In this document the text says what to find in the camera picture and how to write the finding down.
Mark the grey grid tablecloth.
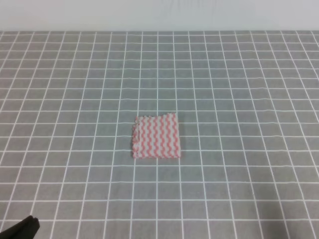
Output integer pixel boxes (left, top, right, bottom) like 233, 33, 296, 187
0, 31, 319, 239

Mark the pink white wavy towel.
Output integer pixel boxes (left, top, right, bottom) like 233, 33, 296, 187
132, 113, 181, 159

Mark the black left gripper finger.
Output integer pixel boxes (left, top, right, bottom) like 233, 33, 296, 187
0, 215, 40, 239

